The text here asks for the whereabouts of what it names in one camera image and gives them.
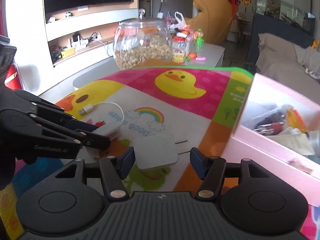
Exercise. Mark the orange beanbag chair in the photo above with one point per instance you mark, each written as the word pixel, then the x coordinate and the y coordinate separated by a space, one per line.
pixel 214 18

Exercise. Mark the green toy figure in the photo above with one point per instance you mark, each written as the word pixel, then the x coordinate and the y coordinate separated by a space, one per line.
pixel 198 40

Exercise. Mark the yellow liquid bottle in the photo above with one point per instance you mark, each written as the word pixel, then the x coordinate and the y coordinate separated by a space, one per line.
pixel 294 120

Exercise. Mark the glass jar of nuts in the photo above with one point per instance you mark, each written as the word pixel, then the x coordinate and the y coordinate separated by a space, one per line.
pixel 139 39

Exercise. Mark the glass fish tank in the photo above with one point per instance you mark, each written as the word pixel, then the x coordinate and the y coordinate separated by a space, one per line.
pixel 298 13

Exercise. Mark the white power adapter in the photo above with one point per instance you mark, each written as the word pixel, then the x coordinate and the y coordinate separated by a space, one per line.
pixel 156 151

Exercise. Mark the white tv cabinet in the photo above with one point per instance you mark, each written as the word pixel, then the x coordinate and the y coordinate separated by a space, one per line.
pixel 29 32

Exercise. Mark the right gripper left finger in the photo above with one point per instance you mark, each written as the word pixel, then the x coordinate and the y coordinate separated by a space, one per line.
pixel 113 171

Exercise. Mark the white ethernet adapter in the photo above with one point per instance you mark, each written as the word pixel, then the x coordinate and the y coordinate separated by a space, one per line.
pixel 110 129

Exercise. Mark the colourful duck play mat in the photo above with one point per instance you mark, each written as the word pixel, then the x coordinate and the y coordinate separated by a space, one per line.
pixel 57 198

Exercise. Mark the cream tube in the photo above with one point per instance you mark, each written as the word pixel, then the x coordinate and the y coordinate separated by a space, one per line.
pixel 296 142

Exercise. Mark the black item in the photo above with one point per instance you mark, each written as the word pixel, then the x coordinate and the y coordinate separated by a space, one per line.
pixel 275 115

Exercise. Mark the grey sofa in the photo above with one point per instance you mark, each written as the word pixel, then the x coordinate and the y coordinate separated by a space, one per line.
pixel 289 64

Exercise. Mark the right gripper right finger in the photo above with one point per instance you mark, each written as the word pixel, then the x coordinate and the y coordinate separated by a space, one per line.
pixel 211 171

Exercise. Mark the pink cardboard box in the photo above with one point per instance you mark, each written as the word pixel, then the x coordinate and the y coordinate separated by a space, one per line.
pixel 301 172

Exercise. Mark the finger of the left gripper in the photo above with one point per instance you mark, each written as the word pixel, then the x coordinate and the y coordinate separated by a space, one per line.
pixel 53 113
pixel 71 136

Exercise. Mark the red metal lipstick tube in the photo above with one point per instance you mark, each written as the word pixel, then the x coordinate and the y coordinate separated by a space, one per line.
pixel 270 129

